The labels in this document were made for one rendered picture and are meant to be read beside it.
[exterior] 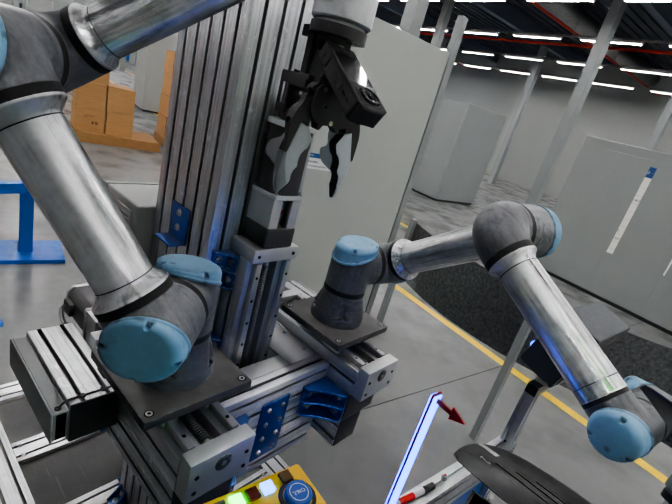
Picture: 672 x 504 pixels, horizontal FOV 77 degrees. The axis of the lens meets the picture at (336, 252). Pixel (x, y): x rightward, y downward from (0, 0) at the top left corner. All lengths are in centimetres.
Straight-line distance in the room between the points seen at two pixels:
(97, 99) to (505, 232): 716
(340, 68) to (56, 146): 37
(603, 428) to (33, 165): 86
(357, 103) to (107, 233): 38
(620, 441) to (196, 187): 90
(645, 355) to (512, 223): 177
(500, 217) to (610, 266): 608
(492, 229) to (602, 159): 624
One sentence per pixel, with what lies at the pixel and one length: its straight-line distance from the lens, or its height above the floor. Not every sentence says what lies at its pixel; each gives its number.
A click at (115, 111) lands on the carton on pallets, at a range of 771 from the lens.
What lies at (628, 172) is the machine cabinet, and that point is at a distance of 693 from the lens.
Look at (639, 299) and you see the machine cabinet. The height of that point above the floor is 25.
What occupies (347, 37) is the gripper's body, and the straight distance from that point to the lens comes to 55.
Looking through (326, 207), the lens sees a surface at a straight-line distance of 236.
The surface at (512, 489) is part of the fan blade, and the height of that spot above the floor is 118.
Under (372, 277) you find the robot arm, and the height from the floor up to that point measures 119.
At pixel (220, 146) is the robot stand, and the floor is 145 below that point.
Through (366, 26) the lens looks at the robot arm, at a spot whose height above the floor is 169.
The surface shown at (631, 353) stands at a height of 86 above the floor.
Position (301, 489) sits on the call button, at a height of 108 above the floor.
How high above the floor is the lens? 160
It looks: 19 degrees down
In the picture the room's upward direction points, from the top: 16 degrees clockwise
